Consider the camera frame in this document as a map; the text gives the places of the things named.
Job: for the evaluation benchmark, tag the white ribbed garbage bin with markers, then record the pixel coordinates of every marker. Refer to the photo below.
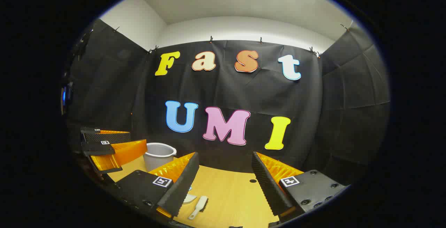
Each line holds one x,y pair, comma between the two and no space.
158,158

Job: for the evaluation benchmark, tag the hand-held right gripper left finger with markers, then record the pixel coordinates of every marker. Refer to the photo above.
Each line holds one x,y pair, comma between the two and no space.
184,186

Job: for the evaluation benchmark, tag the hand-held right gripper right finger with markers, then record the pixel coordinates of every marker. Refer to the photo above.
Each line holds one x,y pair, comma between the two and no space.
266,186

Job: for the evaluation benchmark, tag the small white broom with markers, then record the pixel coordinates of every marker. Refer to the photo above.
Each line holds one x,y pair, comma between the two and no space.
198,205

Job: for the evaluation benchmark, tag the wooden desktop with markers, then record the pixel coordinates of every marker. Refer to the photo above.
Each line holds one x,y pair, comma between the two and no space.
230,195

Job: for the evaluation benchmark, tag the black device with blue light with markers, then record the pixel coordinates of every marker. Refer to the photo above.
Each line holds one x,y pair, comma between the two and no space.
67,97

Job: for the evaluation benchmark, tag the light grey dustpan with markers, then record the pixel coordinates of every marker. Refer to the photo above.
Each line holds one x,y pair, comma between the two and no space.
190,198

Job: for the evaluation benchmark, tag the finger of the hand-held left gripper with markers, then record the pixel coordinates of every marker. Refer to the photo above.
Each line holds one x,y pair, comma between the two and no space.
108,137
97,148

